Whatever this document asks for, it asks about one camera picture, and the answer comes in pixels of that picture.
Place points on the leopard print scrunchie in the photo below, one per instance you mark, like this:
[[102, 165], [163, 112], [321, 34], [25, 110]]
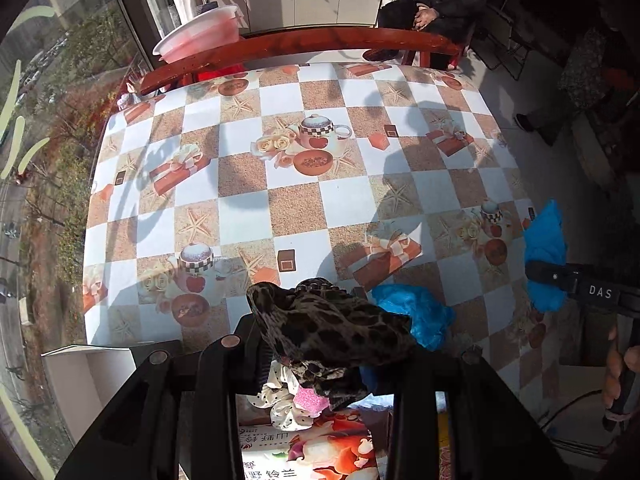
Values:
[[330, 330]]

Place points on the pink plastic basin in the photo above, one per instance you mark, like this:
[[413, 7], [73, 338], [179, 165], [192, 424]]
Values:
[[200, 35]]

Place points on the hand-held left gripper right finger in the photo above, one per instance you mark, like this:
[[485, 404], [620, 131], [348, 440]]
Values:
[[417, 385]]

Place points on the checked printed tablecloth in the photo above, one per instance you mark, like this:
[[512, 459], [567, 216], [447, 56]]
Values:
[[350, 200]]

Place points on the black folding chair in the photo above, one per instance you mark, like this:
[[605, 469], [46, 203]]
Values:
[[505, 40]]

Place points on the pink sponge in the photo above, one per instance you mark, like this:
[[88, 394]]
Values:
[[310, 400]]

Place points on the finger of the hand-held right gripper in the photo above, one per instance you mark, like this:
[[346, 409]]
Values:
[[550, 275]]

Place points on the cream polka dot scrunchie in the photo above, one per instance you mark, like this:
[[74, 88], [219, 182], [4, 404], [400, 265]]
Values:
[[280, 400]]

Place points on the blue fluffy cloth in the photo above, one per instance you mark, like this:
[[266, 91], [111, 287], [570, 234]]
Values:
[[417, 312], [545, 240]]

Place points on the person's right hand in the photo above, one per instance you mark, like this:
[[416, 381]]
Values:
[[611, 375]]

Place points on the white cardboard box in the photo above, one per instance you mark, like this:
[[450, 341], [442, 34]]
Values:
[[90, 380]]

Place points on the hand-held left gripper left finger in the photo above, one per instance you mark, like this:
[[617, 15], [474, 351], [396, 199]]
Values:
[[250, 342]]

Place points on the floral tissue pack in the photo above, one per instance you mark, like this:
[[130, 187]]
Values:
[[320, 447]]

